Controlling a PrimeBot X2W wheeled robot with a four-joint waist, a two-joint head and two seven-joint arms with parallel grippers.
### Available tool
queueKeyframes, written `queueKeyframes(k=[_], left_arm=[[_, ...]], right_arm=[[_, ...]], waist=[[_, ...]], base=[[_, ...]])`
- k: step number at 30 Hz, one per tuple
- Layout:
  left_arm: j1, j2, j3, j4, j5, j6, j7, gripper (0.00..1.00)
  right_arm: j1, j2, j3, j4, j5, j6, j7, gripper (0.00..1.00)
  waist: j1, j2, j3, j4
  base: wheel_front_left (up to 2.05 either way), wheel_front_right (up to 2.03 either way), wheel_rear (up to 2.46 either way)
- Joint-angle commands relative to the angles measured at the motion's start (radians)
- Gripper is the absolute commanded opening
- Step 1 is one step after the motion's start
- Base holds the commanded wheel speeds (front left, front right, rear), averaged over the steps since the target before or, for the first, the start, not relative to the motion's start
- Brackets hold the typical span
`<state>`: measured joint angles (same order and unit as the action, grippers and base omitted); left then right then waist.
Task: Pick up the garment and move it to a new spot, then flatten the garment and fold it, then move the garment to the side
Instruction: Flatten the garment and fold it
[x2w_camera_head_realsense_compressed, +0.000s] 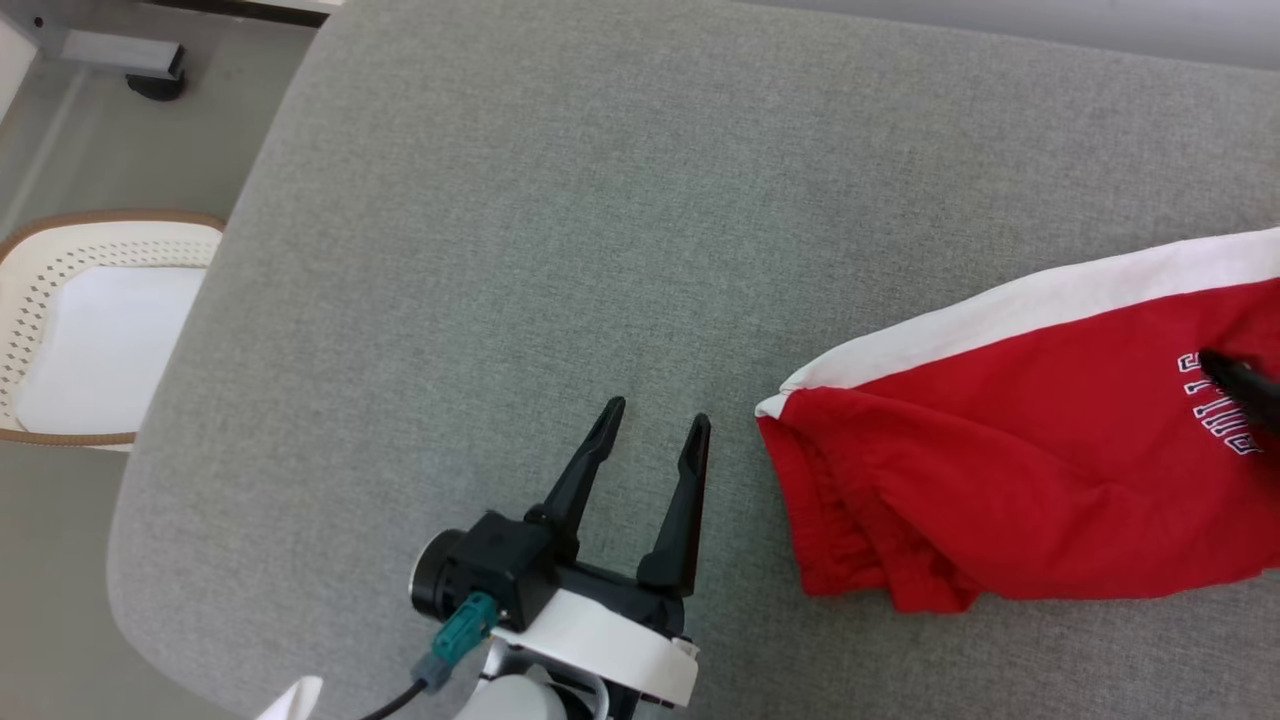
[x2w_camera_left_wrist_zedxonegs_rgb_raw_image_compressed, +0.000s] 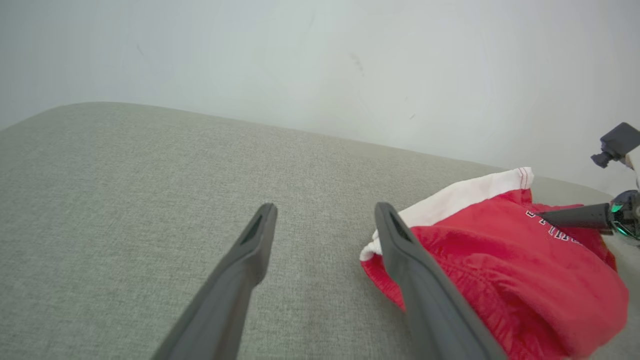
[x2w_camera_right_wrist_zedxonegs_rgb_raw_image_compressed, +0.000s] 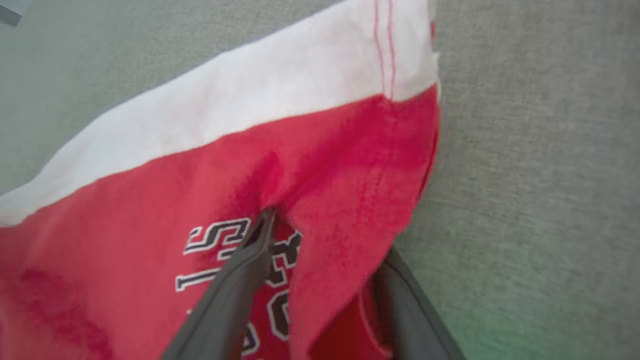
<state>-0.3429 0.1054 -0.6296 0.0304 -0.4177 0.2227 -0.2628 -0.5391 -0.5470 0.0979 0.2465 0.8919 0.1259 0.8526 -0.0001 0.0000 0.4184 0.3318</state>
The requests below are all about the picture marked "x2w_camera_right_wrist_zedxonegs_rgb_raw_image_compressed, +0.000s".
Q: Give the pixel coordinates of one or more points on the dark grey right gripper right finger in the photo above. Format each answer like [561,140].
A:
[410,320]

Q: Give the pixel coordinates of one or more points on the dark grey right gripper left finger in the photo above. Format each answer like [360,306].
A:
[235,300]

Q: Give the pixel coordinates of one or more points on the red number 23 basketball jersey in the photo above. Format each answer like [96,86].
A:
[150,200]

